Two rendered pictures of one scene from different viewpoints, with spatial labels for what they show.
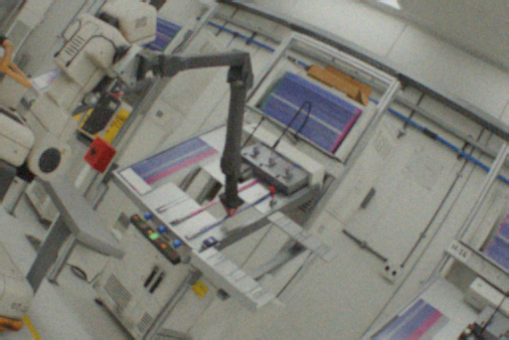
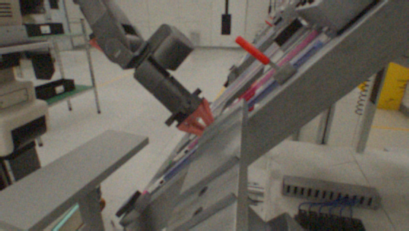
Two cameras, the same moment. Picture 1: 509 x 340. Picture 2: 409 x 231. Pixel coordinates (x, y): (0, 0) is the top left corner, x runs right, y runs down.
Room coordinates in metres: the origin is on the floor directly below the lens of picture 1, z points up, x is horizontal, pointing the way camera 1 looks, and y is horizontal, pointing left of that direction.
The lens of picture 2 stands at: (2.25, -0.44, 1.14)
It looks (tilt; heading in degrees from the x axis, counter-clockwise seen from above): 23 degrees down; 67
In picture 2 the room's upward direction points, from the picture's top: straight up
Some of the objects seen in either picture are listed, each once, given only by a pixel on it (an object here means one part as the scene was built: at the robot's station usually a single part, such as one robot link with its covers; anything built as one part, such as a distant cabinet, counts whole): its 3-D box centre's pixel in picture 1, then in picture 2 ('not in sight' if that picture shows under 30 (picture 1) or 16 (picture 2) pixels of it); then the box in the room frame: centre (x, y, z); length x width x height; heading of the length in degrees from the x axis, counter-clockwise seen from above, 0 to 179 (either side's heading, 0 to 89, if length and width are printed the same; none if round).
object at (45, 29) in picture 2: not in sight; (33, 29); (1.69, 2.52, 1.01); 0.57 x 0.17 x 0.11; 54
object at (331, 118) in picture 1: (312, 112); not in sight; (2.83, -0.07, 1.52); 0.51 x 0.13 x 0.27; 54
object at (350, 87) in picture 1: (348, 86); not in sight; (3.13, -0.16, 1.82); 0.68 x 0.30 x 0.20; 54
